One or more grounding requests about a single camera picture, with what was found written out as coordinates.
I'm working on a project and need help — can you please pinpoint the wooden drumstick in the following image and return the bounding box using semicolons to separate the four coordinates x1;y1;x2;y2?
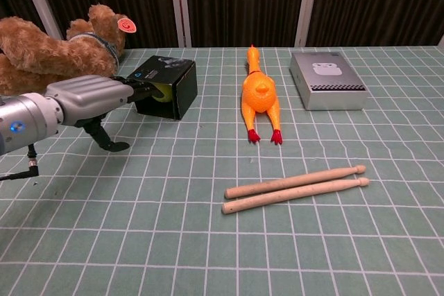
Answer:
221;177;370;215
224;165;366;200

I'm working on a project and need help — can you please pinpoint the green checkered tablecloth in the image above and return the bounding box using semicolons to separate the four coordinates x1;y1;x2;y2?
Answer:
0;45;444;296

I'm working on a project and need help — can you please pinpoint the yellow tennis ball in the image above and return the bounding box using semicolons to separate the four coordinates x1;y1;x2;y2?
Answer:
153;82;172;103

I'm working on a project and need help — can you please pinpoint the black cardboard box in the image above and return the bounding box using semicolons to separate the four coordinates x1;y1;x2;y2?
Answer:
127;55;198;121

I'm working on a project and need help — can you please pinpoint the orange rubber chicken toy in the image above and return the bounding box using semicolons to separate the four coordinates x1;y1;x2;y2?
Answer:
241;44;284;146

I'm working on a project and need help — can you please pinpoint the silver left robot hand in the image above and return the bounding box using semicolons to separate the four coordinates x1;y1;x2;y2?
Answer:
44;74;164;153

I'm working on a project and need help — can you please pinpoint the brown plush teddy bear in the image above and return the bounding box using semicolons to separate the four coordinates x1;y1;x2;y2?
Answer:
0;3;137;97

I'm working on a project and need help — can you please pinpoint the silver earbuds box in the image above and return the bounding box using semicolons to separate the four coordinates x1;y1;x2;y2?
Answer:
289;51;368;112

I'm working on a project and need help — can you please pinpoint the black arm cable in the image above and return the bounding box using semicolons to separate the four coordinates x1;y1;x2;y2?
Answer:
0;143;40;182

